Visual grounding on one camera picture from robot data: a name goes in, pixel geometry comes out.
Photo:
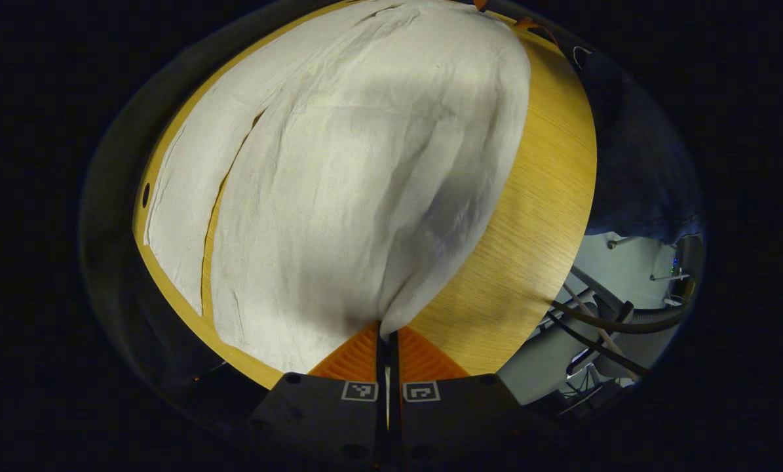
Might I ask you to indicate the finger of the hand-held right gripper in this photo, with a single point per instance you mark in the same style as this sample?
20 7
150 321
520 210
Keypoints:
527 25
479 3

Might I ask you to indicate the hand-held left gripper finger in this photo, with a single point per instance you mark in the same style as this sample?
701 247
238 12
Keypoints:
381 367
394 367

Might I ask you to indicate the white jeans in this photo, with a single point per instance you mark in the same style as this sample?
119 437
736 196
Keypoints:
365 164

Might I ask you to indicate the person's dark clothing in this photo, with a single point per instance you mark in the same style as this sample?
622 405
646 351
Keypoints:
640 144

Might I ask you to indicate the grey metal table frame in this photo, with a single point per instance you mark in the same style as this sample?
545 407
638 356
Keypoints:
601 288

